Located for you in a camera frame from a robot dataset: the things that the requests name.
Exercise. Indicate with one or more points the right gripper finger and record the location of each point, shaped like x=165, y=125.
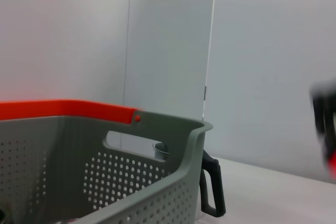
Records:
x=321, y=119

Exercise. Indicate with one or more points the grey perforated storage basket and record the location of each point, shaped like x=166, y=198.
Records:
x=147, y=187

